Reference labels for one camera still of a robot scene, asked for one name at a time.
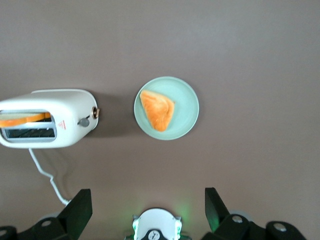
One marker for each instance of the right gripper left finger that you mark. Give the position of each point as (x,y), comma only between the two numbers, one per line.
(72,220)

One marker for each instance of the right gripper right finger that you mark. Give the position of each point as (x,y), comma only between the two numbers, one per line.
(225,227)

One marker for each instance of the cream two-slot toaster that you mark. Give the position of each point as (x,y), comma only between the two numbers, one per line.
(67,105)

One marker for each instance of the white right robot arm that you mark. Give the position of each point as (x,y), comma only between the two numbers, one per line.
(156,222)

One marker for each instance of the square toast slice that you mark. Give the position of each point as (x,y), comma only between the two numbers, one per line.
(22,120)

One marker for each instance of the pale green round plate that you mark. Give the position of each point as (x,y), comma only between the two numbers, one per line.
(185,110)

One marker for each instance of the triangular orange bread piece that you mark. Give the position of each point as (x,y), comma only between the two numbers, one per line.
(158,111)

